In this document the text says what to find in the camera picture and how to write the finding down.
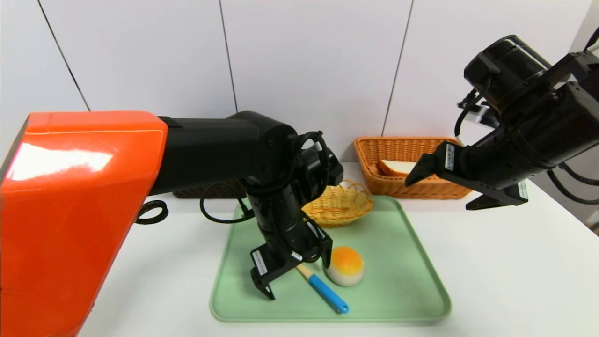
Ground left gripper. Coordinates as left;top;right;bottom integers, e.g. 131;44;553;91
249;220;333;301

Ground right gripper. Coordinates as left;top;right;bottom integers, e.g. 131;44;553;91
404;123;556;211

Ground cream spoon with blue handle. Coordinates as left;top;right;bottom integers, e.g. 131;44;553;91
296;264;350;314

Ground toy bread slice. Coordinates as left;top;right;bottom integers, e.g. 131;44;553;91
379;160;418;177

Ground small round yellow basket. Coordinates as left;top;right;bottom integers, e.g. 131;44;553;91
302;180;375;228

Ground orange rectangular wicker basket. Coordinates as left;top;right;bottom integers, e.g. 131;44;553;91
353;136;473;200

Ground dark brown wicker basket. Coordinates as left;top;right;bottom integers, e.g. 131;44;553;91
172;180;248;199

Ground round orange-topped toy bun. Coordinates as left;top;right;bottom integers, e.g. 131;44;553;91
325;246;365;287

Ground green plastic tray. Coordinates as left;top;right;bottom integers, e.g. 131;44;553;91
209;195;452;323

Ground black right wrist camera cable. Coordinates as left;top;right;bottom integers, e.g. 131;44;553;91
455;89;489;137

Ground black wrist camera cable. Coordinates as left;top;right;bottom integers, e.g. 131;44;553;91
455;89;489;137
200;183;256;224

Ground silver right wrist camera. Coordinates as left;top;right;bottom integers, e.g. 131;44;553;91
461;104;500;129

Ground black left wrist camera cable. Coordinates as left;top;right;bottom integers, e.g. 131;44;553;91
200;183;256;224

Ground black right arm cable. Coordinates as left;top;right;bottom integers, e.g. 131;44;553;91
547;161;599;205

